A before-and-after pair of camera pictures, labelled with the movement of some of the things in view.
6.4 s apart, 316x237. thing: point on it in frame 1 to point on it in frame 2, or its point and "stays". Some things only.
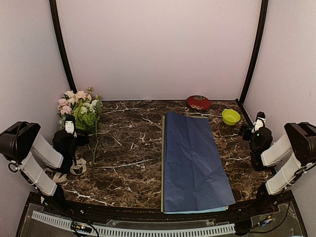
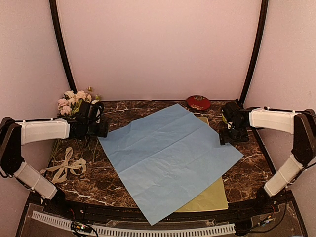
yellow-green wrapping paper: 163,159 to 213,198
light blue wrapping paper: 216,210 to 170,157
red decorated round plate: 198,102 stays
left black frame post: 55,13 stays
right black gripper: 248,128 to 224,138
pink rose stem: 63,105 stays
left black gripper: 82,141 to 103,132
